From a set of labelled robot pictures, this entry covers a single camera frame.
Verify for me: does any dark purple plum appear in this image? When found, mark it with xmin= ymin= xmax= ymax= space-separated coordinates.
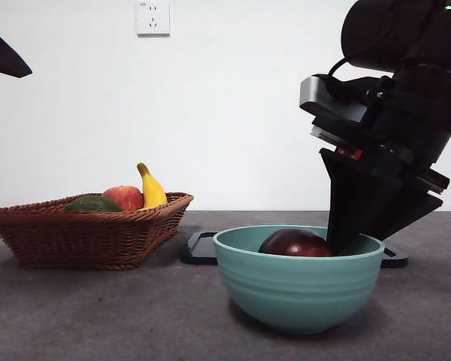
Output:
xmin=258 ymin=227 xmax=335 ymax=258

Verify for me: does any teal ribbed bowl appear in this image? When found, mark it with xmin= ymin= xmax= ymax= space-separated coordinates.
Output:
xmin=212 ymin=224 xmax=386 ymax=335

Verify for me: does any black rectangular tray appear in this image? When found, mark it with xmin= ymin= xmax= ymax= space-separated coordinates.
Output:
xmin=179 ymin=231 xmax=409 ymax=268

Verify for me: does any green avocado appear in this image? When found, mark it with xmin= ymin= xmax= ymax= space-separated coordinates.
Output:
xmin=64 ymin=195 xmax=124 ymax=213

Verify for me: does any red yellow apple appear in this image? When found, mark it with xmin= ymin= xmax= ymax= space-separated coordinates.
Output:
xmin=101 ymin=185 xmax=144 ymax=212

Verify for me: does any brown wicker basket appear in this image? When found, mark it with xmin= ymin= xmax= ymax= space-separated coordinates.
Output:
xmin=0 ymin=192 xmax=195 ymax=272

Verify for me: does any yellow banana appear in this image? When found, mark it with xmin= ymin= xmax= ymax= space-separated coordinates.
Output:
xmin=136 ymin=162 xmax=168 ymax=210

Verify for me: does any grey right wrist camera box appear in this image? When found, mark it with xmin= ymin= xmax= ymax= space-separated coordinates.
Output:
xmin=298 ymin=74 xmax=373 ymax=123

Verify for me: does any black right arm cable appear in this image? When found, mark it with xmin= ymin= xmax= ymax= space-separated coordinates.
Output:
xmin=325 ymin=56 xmax=365 ymax=99

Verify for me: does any white wall socket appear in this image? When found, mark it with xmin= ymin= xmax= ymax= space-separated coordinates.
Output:
xmin=136 ymin=0 xmax=171 ymax=38

